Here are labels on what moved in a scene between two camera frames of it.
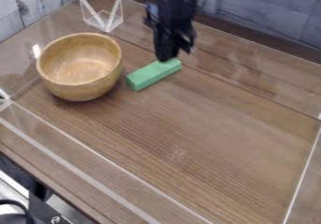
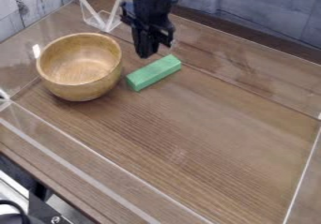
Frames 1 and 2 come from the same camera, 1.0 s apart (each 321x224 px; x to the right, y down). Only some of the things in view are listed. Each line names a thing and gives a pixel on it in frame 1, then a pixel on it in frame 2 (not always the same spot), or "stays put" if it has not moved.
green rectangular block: [151, 72] stays put
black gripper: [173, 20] to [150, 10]
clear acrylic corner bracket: [103, 20] stays put
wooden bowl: [79, 65] stays put
